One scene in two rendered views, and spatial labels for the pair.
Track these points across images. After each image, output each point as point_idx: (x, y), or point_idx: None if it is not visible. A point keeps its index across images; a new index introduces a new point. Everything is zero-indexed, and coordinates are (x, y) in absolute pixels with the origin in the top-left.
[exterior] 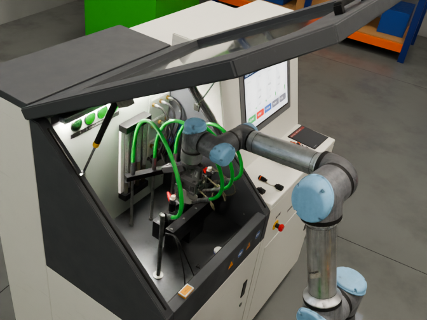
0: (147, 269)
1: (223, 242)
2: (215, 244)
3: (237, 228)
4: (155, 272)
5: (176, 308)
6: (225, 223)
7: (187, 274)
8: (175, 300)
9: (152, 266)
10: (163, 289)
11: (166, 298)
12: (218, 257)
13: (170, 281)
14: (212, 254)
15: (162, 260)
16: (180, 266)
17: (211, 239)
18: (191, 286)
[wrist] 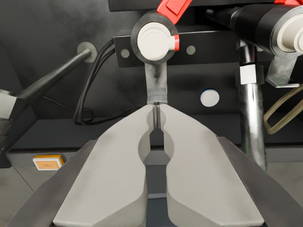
0: (80, 24)
1: (236, 90)
2: (223, 82)
3: (291, 87)
4: (86, 46)
5: (19, 165)
6: (296, 61)
7: (130, 87)
8: (25, 157)
9: (94, 26)
10: (76, 79)
11: (71, 93)
12: (153, 157)
13: (97, 77)
14: (196, 92)
15: (119, 30)
16: (134, 69)
17: (231, 67)
18: (67, 159)
